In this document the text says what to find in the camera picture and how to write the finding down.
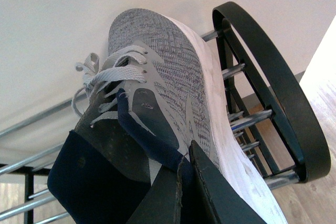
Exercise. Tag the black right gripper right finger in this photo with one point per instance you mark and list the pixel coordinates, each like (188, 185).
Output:
(216, 200)

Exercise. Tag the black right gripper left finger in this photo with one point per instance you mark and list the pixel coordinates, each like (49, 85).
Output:
(170, 199)

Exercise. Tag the grey knit sneaker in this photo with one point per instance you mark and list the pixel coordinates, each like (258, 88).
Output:
(159, 90)

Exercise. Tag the black metal shoe rack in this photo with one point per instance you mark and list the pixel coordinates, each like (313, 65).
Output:
(269, 114)

